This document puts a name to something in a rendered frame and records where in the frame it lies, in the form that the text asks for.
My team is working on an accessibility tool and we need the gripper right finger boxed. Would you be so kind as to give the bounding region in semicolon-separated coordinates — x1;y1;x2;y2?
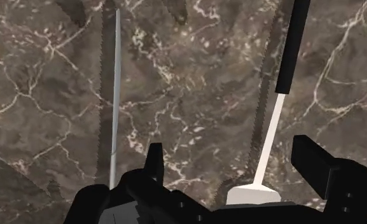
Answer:
290;134;367;224

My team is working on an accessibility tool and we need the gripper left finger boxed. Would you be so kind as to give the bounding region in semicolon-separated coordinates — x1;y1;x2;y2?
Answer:
63;142;214;224

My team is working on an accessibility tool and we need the white spatula with black handle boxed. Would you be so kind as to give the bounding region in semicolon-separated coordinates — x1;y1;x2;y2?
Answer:
226;0;312;206

